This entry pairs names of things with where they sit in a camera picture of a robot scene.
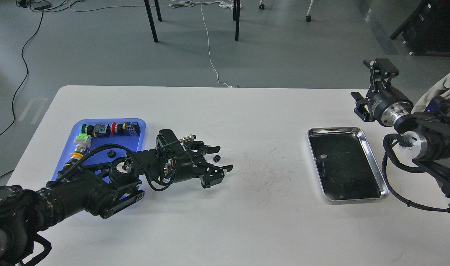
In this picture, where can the white green button switch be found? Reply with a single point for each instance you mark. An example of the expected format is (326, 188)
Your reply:
(82, 142)

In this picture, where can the yellow ring button switch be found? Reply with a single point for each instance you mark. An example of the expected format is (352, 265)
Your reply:
(74, 157)

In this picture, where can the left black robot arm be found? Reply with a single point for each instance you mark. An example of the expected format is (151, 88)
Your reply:
(103, 182)

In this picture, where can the blue plastic tray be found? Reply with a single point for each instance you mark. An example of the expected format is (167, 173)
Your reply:
(132, 142)

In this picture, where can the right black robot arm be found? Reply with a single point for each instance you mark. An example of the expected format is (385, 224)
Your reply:
(421, 143)

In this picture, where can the beige cloth on chair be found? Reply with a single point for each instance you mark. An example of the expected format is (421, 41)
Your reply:
(441, 88)

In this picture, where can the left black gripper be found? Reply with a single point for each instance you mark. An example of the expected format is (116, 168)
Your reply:
(181, 159)

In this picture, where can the green push button switch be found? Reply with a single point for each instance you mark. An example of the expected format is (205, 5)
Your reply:
(99, 130)

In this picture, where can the red push button switch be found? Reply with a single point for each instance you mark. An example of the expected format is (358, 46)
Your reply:
(131, 129)

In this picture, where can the black cabinet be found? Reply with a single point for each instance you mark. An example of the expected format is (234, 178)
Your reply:
(426, 31)

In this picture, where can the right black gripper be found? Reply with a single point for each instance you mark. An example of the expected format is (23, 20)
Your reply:
(386, 104)

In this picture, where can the metal tray with black mat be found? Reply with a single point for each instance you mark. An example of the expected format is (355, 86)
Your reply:
(347, 169)

